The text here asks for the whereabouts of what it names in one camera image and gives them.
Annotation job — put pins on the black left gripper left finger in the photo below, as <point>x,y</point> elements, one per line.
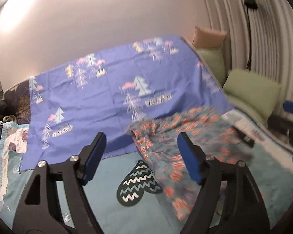
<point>39,209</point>

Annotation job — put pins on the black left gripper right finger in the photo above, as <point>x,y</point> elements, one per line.
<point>243,210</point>

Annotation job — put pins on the teal floral fleece garment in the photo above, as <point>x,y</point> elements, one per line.
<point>172,145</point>

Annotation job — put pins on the green pillow near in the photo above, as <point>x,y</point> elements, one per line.
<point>255,94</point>

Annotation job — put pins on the green pillow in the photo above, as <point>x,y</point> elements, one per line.
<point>214,58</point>
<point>255,94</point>

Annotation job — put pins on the teal animal print bedcover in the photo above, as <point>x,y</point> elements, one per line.
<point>126,199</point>

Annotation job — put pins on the beige pleated curtain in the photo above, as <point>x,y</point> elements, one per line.
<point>271,33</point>

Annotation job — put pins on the green pillow far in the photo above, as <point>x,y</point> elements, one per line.
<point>214,58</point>

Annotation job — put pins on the black floor lamp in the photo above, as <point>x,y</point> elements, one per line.
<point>253,6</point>

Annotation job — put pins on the dark patterned blanket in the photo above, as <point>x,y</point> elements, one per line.
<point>18,99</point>

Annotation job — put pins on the beige pillow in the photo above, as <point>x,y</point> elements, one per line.
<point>208,38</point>

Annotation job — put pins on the purple tree print sheet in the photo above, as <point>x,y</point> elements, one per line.
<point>106,91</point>

